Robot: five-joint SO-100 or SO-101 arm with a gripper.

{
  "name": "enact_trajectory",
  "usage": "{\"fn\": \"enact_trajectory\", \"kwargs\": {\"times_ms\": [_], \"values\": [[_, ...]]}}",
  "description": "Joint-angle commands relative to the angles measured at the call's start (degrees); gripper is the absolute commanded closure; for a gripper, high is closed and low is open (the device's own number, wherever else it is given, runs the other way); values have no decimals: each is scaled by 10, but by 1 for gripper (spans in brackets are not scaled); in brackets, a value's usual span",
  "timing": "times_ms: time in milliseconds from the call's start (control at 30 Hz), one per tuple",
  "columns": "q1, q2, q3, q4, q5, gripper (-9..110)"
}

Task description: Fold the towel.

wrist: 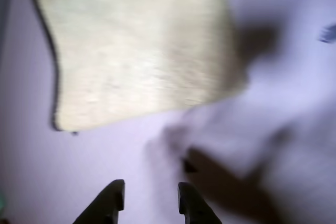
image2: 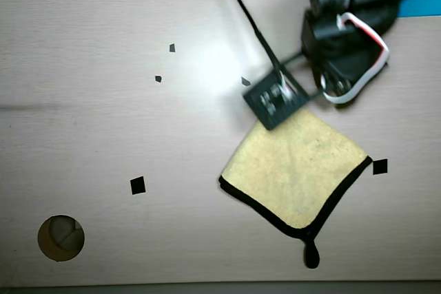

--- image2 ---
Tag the black tape square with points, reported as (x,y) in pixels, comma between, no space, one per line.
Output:
(138,185)
(380,166)

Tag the black wrist camera board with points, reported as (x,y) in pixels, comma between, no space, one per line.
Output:
(262,108)

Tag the black tape pentagon mark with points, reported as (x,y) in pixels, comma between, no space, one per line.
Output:
(245,81)

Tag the small black tape scrap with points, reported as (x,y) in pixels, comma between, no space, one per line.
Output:
(158,78)
(172,48)

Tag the yellow towel with black trim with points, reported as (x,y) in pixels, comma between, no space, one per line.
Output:
(293,177)

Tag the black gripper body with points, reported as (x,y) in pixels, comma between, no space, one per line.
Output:
(339,71)

